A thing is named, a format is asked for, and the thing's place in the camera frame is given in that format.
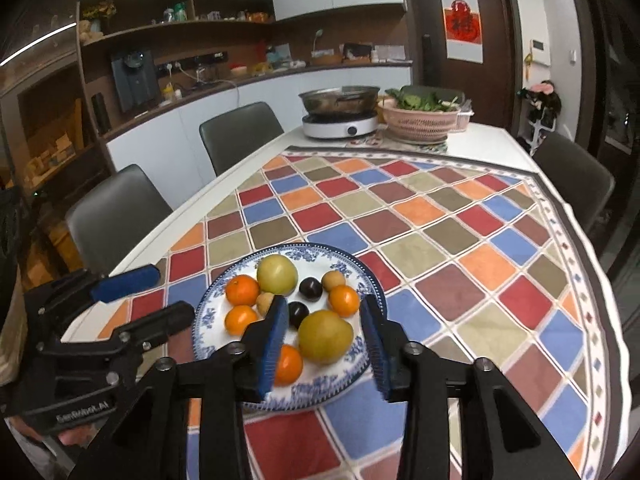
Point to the pink plastic basket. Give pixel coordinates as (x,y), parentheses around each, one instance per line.
(422,124)

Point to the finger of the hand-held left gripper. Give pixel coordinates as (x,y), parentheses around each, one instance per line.
(160,317)
(127,284)

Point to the golden green apple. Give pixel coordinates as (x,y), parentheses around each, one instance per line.
(326,332)

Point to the grey dining chair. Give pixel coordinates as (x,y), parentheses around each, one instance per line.
(575,175)
(117,215)
(240,132)

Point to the black cylindrical flask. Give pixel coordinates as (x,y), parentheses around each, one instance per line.
(101,112)

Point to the dark brown door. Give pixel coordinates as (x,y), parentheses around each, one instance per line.
(495,85)

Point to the steel cooking pot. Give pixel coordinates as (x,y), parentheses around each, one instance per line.
(340,101)

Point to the white desk lamp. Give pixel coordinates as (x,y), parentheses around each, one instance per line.
(316,42)

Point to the white plastic basket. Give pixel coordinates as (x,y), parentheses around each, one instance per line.
(466,116)

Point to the white wall calendar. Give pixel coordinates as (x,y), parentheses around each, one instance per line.
(462,25)

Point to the blue patterned white plate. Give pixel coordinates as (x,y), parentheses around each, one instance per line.
(216,345)

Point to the white electric cooker base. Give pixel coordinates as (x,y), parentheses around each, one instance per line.
(340,128)

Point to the green leafy vegetables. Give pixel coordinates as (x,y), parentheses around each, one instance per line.
(417,97)

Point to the person's left forearm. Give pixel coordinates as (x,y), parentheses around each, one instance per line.
(12,330)

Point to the person's left hand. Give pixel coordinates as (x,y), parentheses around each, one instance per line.
(75,437)

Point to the brown teddy bear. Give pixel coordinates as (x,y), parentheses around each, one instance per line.
(86,31)

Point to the dark purple plum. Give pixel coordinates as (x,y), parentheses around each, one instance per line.
(298,314)
(310,289)

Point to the black countertop appliance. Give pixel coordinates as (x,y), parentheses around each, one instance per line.
(132,77)

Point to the colourful checked tablecloth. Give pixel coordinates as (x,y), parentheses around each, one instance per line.
(450,260)

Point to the orange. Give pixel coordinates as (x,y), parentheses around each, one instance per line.
(344,300)
(290,365)
(240,320)
(242,290)

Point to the pale green apple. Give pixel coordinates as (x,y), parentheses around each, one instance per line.
(275,274)

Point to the plush toy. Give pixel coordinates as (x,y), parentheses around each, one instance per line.
(542,102)

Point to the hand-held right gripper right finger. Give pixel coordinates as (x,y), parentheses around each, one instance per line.
(372,351)

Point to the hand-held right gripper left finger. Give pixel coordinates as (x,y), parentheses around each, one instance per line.
(272,351)

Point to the small brown round fruit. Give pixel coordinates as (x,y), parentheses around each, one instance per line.
(332,280)
(265,302)

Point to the black box on tray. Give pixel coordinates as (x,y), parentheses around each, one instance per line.
(357,51)

